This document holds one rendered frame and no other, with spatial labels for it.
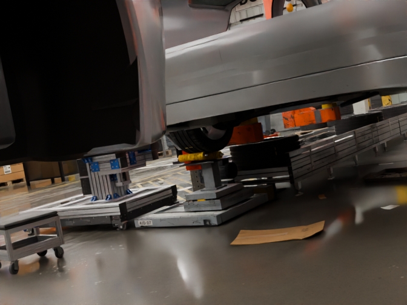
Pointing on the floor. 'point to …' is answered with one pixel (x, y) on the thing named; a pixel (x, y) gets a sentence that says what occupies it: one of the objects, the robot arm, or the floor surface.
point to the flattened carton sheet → (266, 236)
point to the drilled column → (196, 181)
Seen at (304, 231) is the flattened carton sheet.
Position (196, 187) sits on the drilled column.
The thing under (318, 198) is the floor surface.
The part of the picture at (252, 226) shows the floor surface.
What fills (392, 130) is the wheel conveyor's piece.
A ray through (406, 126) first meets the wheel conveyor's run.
